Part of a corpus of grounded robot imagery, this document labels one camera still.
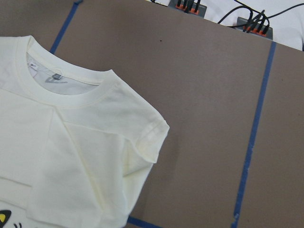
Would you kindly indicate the cream long-sleeve cat shirt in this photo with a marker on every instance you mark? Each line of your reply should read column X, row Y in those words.
column 76, row 145

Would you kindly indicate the brown paper table cover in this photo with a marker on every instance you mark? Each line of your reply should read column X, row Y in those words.
column 234, row 103

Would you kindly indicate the grey usb hub orange ports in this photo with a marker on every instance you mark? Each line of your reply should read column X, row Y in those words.
column 259, row 26

